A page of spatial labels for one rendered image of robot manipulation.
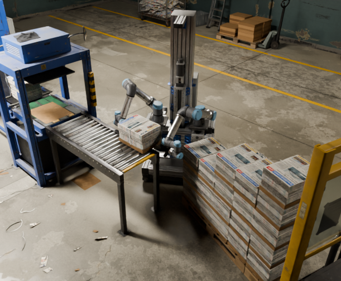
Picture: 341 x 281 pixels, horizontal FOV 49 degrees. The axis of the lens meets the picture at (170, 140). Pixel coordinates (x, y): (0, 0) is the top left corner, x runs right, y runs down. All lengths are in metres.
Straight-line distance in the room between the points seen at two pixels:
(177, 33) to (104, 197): 2.11
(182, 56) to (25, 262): 2.71
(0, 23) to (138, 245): 4.20
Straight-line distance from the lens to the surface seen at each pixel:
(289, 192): 2.94
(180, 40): 4.24
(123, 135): 4.08
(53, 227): 4.44
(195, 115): 3.89
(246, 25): 9.80
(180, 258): 3.97
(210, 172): 3.73
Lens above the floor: 3.03
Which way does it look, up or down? 32 degrees down
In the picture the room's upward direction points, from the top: 1 degrees clockwise
